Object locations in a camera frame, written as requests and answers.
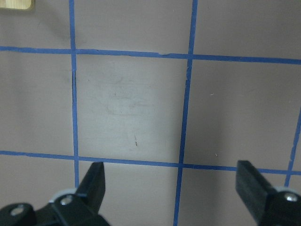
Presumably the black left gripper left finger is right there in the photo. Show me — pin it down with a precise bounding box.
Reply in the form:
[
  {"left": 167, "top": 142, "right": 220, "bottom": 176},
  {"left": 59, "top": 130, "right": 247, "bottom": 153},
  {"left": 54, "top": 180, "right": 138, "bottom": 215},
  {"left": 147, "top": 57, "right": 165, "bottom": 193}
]
[{"left": 51, "top": 162, "right": 105, "bottom": 226}]

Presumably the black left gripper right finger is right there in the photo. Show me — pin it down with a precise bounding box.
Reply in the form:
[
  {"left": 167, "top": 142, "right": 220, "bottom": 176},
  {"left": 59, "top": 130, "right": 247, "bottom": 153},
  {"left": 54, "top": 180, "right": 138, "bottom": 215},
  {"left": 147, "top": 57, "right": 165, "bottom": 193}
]
[{"left": 235, "top": 160, "right": 301, "bottom": 226}]

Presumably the wooden mug rack stand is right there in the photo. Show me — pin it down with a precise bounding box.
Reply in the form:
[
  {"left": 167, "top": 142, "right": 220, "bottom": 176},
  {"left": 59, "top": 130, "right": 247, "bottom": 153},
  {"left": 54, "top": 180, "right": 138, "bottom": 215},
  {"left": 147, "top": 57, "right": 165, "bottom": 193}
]
[{"left": 0, "top": 0, "right": 35, "bottom": 10}]

